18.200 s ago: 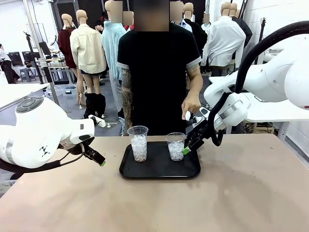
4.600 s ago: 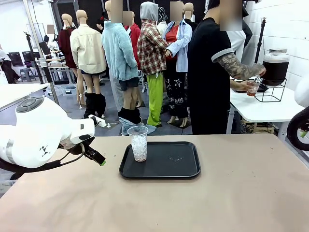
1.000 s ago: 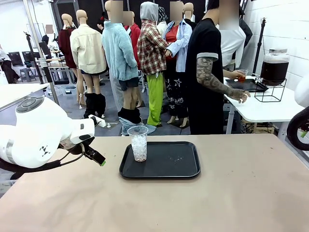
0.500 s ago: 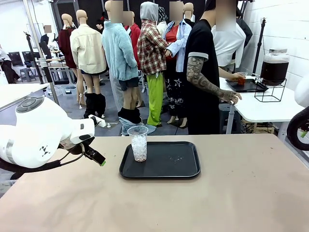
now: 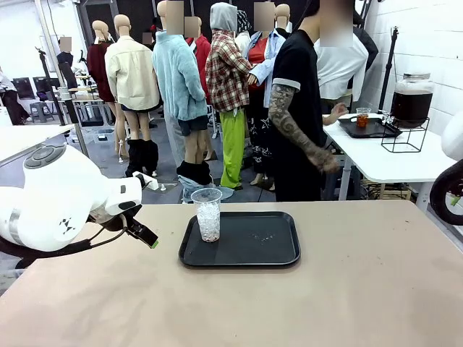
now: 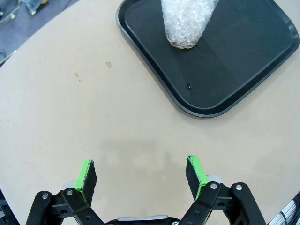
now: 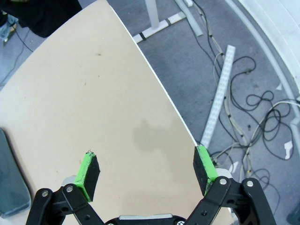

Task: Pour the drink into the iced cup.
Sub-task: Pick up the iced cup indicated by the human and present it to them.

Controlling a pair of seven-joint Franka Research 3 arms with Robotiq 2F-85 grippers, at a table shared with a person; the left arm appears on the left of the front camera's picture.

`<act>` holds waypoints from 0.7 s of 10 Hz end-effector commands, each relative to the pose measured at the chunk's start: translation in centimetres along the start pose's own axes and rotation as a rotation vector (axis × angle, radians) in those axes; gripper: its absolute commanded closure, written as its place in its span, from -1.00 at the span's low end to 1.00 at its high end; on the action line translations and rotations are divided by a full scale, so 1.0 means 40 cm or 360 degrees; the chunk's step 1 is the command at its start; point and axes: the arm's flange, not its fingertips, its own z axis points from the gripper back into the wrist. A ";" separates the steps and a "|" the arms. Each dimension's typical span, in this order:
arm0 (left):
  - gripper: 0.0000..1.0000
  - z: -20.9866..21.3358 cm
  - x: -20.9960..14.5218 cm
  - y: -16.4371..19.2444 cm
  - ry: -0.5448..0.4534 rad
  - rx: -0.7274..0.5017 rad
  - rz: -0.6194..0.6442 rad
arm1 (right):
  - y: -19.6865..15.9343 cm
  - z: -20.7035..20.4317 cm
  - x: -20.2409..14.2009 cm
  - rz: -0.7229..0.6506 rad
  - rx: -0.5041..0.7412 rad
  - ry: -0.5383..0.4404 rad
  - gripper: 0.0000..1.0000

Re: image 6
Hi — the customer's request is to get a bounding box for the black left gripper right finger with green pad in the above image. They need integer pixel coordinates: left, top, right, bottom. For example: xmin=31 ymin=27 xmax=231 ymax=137
xmin=179 ymin=154 xmax=267 ymax=225

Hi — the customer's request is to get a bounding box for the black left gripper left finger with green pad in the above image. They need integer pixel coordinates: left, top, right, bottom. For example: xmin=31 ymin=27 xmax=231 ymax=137
xmin=25 ymin=159 xmax=105 ymax=225

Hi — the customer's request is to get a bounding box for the clear plastic iced cup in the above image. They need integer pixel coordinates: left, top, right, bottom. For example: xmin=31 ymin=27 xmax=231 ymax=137
xmin=160 ymin=0 xmax=220 ymax=50

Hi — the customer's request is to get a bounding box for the black plastic serving tray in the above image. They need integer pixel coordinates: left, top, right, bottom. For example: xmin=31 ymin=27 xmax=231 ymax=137
xmin=115 ymin=0 xmax=300 ymax=119

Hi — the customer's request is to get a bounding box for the flat clear plastic container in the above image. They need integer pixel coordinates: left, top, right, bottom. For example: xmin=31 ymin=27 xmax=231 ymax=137
xmin=0 ymin=4 xmax=21 ymax=24

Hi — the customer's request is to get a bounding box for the grey cable bundle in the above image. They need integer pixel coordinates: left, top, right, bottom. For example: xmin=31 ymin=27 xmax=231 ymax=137
xmin=267 ymin=191 xmax=300 ymax=225

